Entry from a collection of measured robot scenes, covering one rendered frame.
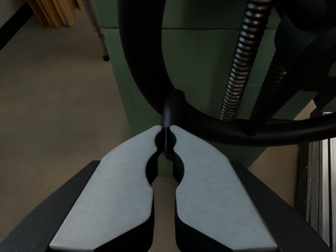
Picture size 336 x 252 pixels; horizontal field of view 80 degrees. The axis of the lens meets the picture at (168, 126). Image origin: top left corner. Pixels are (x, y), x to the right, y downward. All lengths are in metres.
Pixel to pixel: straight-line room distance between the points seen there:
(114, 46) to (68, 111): 0.90
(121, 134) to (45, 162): 0.37
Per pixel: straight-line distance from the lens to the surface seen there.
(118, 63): 0.40
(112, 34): 0.37
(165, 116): 0.15
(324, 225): 0.82
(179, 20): 0.35
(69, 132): 1.16
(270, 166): 1.08
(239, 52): 0.24
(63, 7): 1.82
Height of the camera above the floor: 0.90
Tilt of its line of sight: 57 degrees down
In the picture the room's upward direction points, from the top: straight up
